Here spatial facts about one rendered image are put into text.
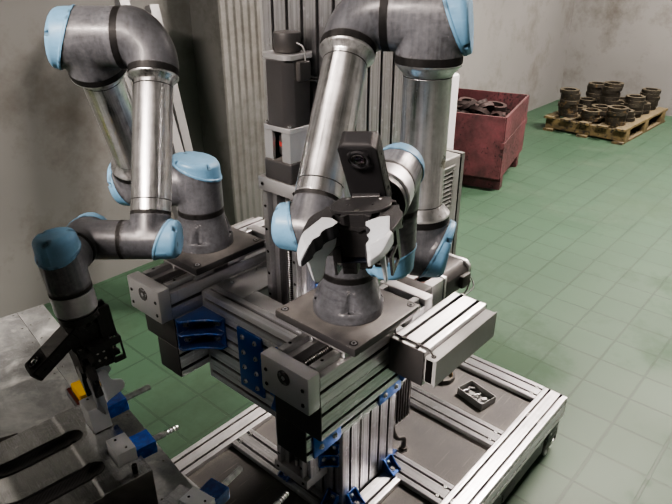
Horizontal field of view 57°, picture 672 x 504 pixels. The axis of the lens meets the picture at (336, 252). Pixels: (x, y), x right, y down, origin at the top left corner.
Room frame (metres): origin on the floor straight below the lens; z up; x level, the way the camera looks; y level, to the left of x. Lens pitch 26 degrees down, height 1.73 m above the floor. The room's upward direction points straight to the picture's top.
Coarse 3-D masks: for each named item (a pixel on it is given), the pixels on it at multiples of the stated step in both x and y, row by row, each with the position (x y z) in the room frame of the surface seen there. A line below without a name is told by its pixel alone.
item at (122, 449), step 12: (144, 432) 0.89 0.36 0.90; (168, 432) 0.90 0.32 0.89; (108, 444) 0.85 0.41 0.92; (120, 444) 0.85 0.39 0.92; (132, 444) 0.85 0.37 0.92; (144, 444) 0.86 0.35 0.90; (156, 444) 0.87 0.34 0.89; (120, 456) 0.82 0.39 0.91; (132, 456) 0.84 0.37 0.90; (144, 456) 0.85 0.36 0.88
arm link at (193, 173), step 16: (176, 160) 1.42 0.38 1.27; (192, 160) 1.43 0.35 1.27; (208, 160) 1.45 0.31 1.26; (176, 176) 1.41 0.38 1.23; (192, 176) 1.39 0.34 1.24; (208, 176) 1.41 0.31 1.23; (176, 192) 1.40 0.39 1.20; (192, 192) 1.40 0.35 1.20; (208, 192) 1.41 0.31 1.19; (192, 208) 1.40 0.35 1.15; (208, 208) 1.40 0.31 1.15
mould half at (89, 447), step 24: (72, 408) 0.98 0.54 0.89; (24, 432) 0.91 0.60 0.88; (48, 432) 0.91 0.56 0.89; (120, 432) 0.91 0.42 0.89; (0, 456) 0.85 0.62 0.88; (72, 456) 0.85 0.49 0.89; (96, 456) 0.84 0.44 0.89; (0, 480) 0.79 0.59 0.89; (24, 480) 0.79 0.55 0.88; (48, 480) 0.79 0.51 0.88; (96, 480) 0.79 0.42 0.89; (120, 480) 0.79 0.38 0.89; (144, 480) 0.80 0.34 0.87
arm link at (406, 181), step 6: (390, 168) 0.76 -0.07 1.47; (396, 168) 0.77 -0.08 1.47; (402, 168) 0.77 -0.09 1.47; (390, 174) 0.74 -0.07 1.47; (396, 174) 0.75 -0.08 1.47; (402, 174) 0.76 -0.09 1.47; (408, 174) 0.77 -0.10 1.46; (402, 180) 0.74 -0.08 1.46; (408, 180) 0.76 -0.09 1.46; (402, 186) 0.74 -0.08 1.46; (408, 186) 0.75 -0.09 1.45; (408, 192) 0.74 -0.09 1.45; (408, 198) 0.74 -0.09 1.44; (408, 204) 0.74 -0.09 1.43
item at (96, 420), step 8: (120, 392) 0.97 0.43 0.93; (136, 392) 0.98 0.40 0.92; (80, 400) 0.94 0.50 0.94; (88, 400) 0.94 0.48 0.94; (112, 400) 0.95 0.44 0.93; (120, 400) 0.95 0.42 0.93; (88, 408) 0.91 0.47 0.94; (96, 408) 0.91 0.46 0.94; (112, 408) 0.93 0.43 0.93; (120, 408) 0.94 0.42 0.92; (128, 408) 0.95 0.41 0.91; (88, 416) 0.91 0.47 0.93; (96, 416) 0.91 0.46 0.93; (104, 416) 0.92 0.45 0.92; (112, 416) 0.93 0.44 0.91; (88, 424) 0.92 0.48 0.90; (96, 424) 0.91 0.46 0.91; (104, 424) 0.91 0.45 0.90; (112, 424) 0.92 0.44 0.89; (96, 432) 0.90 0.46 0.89
